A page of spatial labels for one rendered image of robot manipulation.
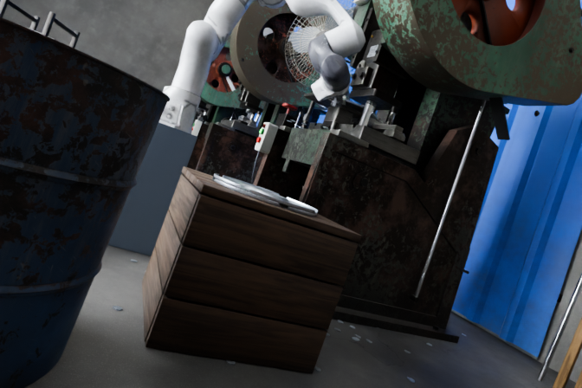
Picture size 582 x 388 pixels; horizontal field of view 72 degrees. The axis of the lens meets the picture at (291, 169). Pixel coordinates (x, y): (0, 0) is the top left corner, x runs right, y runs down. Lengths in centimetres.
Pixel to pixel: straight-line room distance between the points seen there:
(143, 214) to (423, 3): 114
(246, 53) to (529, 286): 224
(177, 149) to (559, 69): 147
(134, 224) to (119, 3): 705
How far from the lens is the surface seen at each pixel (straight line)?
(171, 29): 833
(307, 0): 144
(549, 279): 241
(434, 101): 182
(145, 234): 150
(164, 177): 146
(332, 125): 168
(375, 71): 177
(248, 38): 301
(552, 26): 187
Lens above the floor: 42
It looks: 1 degrees up
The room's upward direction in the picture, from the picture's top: 20 degrees clockwise
